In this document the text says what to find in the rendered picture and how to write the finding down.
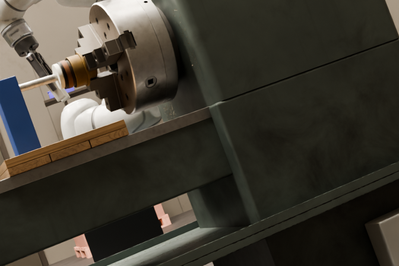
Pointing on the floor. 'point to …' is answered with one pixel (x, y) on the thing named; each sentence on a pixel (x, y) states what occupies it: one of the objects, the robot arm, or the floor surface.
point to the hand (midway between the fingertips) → (59, 91)
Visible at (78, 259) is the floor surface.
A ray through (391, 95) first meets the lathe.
